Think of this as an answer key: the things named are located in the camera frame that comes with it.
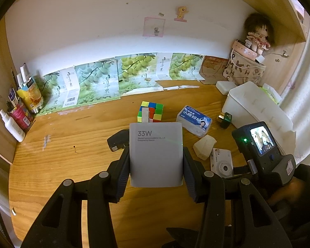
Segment beige angular small box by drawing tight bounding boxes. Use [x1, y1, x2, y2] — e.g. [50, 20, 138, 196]
[193, 135, 217, 161]

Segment white instant camera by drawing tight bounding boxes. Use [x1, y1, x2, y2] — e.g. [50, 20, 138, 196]
[210, 148, 234, 178]

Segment white plastic storage bin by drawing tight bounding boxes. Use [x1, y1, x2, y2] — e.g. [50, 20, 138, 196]
[222, 82, 296, 154]

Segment white 33W charger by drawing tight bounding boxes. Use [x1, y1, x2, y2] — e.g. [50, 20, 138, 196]
[129, 107, 183, 188]

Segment multicolour Rubik's cube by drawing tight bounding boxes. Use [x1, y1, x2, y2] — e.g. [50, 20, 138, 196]
[137, 101, 164, 123]

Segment person's right hand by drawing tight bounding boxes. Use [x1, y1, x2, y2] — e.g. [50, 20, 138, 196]
[267, 177, 307, 205]

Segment black power adapter plug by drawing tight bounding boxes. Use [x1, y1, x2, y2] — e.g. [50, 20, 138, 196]
[107, 129, 129, 152]

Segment green perfume bottle gold cap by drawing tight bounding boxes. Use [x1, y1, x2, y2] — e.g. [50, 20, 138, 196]
[217, 112, 232, 129]

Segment green wet wipes pack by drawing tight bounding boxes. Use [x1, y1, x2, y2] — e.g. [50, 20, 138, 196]
[261, 83, 282, 105]

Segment blue dental floss box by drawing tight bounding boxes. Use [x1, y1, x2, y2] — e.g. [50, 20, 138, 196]
[176, 105, 212, 138]

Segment small white lidded box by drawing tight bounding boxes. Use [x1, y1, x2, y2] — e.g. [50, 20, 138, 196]
[215, 81, 237, 95]

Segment beige printed fabric bag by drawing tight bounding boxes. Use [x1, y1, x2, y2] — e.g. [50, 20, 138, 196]
[223, 50, 266, 86]

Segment brown cardboard panel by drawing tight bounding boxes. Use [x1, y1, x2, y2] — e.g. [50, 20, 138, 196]
[199, 56, 228, 85]

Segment grape print cardboard sheets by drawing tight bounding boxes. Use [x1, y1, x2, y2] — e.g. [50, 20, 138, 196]
[36, 53, 204, 115]

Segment brown-haired rag doll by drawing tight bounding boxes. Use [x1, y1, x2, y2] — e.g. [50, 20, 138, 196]
[243, 13, 274, 56]

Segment pink tube bottle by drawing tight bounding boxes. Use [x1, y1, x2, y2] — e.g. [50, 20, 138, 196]
[6, 100, 33, 132]

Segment white spray bottle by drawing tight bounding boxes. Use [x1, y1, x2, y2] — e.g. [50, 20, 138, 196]
[0, 109, 25, 142]

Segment white charging cable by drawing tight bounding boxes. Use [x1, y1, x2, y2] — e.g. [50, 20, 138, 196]
[228, 50, 266, 71]

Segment pink square wall sticker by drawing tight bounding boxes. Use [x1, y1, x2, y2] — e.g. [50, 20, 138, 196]
[143, 17, 165, 38]

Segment yellow bear wall hook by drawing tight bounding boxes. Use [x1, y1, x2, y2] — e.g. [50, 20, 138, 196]
[174, 6, 189, 23]

